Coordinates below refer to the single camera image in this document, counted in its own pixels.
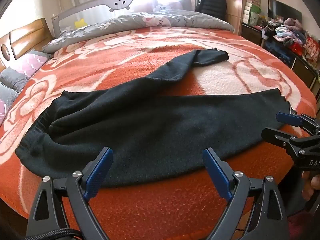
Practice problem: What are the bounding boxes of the dark television cabinet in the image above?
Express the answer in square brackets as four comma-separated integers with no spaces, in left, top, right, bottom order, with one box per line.
[241,22,320,90]

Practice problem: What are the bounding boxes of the grey ribbed cushion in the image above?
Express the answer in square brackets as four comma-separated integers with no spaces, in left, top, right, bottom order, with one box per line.
[0,67,29,93]

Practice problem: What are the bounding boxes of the white printed cushion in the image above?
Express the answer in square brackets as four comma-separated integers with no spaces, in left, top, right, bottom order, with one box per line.
[152,1,183,13]

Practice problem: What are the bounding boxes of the black television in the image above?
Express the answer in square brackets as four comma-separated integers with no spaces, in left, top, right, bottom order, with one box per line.
[267,0,302,22]

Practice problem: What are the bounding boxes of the grey bed guard rail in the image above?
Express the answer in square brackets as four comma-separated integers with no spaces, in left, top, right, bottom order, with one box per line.
[51,0,150,39]

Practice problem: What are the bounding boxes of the black padded jacket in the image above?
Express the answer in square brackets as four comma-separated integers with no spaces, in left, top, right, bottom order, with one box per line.
[195,0,227,22]

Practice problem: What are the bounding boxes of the pile of clothes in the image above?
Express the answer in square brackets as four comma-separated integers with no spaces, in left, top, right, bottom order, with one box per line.
[262,17,320,63]

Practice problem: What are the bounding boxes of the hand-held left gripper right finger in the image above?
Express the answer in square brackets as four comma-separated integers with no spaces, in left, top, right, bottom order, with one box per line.
[202,147,290,240]

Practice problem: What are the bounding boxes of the black pants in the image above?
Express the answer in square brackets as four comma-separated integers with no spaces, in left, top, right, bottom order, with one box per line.
[15,48,292,188]

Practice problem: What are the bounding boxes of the wooden wardrobe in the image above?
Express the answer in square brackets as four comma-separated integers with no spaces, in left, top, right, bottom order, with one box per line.
[220,0,262,47]

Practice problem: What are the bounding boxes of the orange floral blanket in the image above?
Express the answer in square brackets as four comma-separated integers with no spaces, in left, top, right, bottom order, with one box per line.
[0,26,318,230]

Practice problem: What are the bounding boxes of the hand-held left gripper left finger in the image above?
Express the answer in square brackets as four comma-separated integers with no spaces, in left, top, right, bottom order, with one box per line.
[26,147,114,240]

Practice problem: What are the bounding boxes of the person's right hand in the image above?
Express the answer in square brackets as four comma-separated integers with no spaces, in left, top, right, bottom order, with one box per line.
[301,171,320,201]

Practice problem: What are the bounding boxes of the grey floral quilt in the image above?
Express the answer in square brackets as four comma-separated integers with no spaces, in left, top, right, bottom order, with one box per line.
[42,9,235,53]

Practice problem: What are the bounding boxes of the wooden headboard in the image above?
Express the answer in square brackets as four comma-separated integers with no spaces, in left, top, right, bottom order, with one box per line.
[0,18,54,73]

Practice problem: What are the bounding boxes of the stack of boxes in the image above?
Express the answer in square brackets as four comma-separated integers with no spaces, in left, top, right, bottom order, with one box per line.
[242,0,262,27]

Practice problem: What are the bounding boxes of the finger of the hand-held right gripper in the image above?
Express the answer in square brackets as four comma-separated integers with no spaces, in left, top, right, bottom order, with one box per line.
[261,127,320,155]
[276,112,320,137]

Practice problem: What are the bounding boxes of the black braided cable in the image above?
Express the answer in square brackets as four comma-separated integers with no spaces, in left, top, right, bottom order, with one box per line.
[24,227,83,240]

